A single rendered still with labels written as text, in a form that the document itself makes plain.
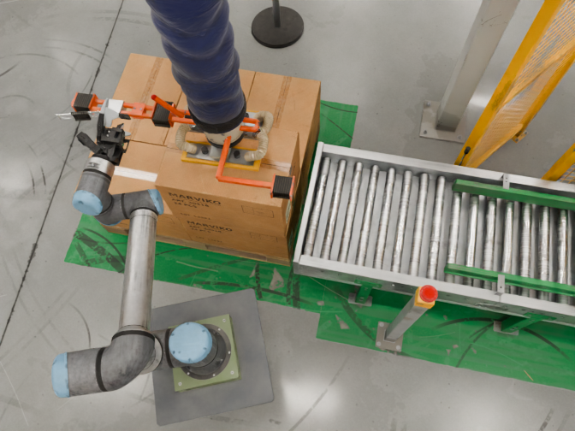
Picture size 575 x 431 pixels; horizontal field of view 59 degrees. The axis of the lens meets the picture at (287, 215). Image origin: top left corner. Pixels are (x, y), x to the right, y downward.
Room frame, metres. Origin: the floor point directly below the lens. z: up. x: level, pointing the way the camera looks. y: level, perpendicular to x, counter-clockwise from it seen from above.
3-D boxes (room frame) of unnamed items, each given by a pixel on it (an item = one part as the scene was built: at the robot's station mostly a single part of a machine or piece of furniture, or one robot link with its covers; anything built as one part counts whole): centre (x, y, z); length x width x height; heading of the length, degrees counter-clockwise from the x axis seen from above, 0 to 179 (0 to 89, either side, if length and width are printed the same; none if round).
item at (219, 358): (0.33, 0.41, 0.88); 0.19 x 0.19 x 0.10
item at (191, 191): (1.18, 0.25, 0.74); 0.60 x 0.40 x 0.40; 73
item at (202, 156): (1.09, 0.25, 1.14); 0.34 x 0.10 x 0.05; 75
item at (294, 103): (1.57, 0.44, 0.34); 1.20 x 1.00 x 0.40; 73
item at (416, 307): (0.43, -0.52, 0.50); 0.07 x 0.07 x 1.00; 73
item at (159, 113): (1.25, 0.47, 1.24); 0.10 x 0.08 x 0.06; 165
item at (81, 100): (1.35, 0.81, 1.24); 0.08 x 0.07 x 0.05; 75
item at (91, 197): (0.74, 0.61, 1.57); 0.12 x 0.09 x 0.10; 165
